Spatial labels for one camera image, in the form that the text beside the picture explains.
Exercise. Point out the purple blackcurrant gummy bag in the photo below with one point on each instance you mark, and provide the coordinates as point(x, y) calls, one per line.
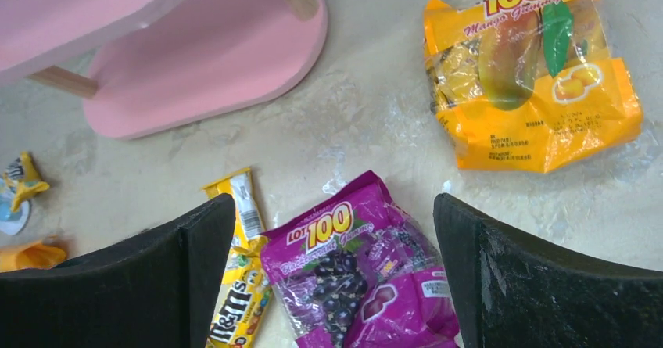
point(356, 271)

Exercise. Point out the orange mango gummy bag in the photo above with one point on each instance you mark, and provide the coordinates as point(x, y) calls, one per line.
point(527, 85)
point(33, 255)

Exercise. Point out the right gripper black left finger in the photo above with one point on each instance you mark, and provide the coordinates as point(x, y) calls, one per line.
point(155, 289)

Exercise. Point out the pink three-tier shelf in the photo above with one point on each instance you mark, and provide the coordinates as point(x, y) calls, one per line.
point(144, 66)

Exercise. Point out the light blue oval package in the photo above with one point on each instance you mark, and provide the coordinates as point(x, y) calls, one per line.
point(12, 223)

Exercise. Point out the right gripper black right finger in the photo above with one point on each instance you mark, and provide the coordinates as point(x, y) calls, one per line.
point(513, 289)

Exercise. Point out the small yellow M&M's bag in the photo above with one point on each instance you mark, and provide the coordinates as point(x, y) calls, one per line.
point(23, 180)

